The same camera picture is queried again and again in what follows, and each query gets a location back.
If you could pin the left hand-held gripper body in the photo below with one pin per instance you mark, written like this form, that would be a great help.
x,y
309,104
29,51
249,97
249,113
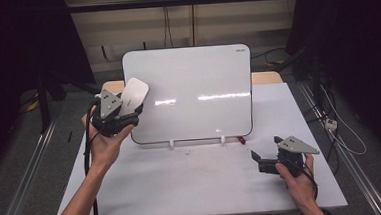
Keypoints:
x,y
110,104

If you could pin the white whiteboard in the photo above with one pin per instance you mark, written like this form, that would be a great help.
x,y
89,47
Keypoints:
x,y
194,97

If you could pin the person's right hand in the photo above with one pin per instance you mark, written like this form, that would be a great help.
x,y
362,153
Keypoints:
x,y
298,186

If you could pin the white whiteboard eraser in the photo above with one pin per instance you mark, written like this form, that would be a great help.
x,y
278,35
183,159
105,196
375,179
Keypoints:
x,y
133,96

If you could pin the white whiteboard stand clip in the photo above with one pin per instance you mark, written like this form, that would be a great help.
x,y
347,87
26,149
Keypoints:
x,y
171,143
223,139

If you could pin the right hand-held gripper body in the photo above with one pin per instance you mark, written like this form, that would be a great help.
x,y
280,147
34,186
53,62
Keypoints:
x,y
296,145

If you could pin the black curtain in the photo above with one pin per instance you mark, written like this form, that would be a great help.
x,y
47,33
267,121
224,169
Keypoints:
x,y
21,47
355,44

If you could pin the black horizontal bar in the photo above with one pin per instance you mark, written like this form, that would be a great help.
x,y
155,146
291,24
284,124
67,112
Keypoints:
x,y
182,1

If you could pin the person's left hand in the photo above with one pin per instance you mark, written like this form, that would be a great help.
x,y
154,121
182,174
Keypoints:
x,y
109,147

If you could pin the red marker pen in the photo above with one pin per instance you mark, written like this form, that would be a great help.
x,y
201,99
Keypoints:
x,y
241,139

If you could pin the black metal stand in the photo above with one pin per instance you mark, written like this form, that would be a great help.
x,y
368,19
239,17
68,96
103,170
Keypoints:
x,y
43,103

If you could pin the white power strip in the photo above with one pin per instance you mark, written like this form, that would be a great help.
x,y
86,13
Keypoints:
x,y
330,124

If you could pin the aluminium floor rail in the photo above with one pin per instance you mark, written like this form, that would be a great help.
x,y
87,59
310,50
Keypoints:
x,y
349,168
25,174

